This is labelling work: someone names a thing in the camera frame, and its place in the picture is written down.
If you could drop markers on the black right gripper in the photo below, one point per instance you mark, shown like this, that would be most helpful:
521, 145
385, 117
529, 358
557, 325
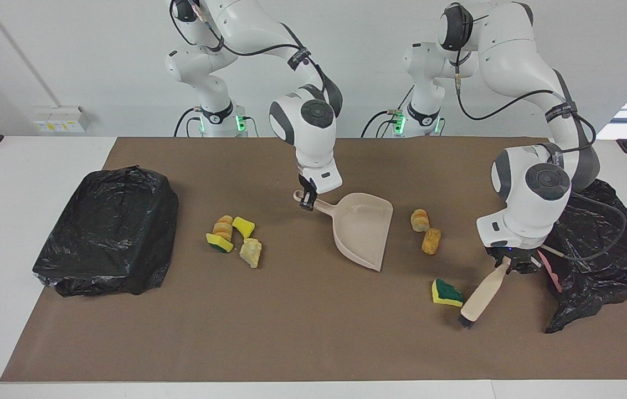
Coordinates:
307, 184

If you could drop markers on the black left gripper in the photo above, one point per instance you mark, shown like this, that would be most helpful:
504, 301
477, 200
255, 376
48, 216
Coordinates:
521, 256

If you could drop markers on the beige hand brush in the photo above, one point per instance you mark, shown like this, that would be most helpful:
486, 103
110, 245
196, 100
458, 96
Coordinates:
482, 296

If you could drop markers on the beige plastic dustpan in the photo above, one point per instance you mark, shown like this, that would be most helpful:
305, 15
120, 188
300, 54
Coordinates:
360, 233

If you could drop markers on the plain yellow sponge piece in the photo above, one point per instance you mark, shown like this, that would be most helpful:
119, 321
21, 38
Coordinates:
243, 226

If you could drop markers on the green and yellow sponge wedge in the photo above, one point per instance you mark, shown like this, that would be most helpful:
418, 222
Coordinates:
446, 293

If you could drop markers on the pale croissant piece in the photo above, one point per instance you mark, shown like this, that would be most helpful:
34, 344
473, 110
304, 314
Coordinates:
251, 253

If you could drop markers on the striped croissant piece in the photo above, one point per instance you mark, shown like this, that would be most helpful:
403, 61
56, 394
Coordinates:
420, 220
224, 228

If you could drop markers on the yellow sponge with green pad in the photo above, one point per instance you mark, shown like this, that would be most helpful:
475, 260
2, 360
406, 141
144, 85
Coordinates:
219, 242

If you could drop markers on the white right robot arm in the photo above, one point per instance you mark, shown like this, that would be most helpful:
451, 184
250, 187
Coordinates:
313, 138

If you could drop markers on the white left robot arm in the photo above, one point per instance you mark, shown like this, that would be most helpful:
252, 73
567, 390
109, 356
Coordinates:
529, 210

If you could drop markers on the pink bin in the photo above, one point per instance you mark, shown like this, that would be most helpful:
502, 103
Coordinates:
553, 277

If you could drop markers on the black bag over pink bin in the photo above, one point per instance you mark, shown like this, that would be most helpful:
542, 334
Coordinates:
612, 277

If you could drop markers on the black trash bag bin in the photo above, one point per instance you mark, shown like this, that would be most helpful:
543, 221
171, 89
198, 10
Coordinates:
108, 233

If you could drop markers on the brown table mat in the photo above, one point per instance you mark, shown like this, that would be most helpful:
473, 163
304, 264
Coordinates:
291, 332

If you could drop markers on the white wall socket box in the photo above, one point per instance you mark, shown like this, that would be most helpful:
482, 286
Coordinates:
61, 119

